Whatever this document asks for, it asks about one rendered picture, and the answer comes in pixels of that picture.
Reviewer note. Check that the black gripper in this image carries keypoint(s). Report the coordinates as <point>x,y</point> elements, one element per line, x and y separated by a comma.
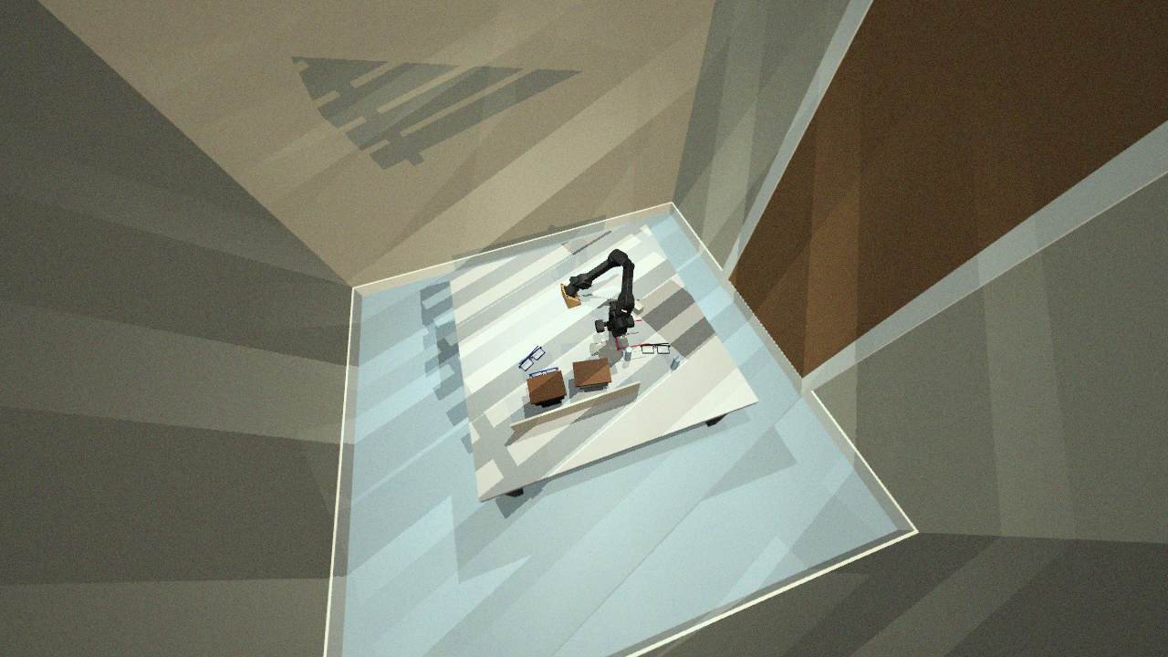
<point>599,324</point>

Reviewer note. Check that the beige flat panel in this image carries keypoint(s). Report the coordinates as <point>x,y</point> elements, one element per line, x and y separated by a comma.
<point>575,407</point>

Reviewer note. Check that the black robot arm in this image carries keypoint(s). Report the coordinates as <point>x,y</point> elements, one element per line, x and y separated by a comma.
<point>625,299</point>

